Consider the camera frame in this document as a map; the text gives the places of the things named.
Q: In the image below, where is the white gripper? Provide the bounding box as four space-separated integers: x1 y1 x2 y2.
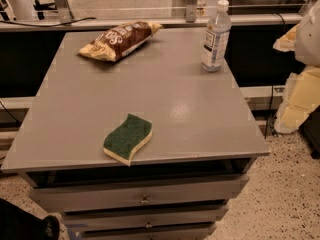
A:
273 0 320 134

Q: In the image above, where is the clear blue plastic bottle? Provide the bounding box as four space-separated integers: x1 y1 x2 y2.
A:
201 0 231 72

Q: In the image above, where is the brown chip bag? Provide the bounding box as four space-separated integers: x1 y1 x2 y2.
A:
79 21 162 62

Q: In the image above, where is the middle drawer knob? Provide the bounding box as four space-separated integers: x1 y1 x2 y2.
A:
145 219 153 229

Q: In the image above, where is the metal rail frame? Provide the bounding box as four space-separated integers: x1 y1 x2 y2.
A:
1 0 317 31

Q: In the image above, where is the black cable on rail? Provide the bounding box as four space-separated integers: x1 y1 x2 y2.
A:
0 16 98 28

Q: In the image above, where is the top drawer knob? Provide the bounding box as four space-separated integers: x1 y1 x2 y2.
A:
140 195 150 206

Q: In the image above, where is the grey drawer cabinet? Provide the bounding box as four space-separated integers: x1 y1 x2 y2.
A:
2 28 268 240

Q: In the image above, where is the drawer knob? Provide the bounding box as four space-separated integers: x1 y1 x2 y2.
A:
140 195 150 206
145 219 153 229

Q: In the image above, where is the white pipe background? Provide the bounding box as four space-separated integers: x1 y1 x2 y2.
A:
7 0 38 21

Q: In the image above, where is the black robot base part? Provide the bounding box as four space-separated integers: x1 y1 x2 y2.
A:
0 198 60 240

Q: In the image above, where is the green yellow sponge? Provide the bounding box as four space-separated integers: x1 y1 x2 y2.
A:
103 114 152 166

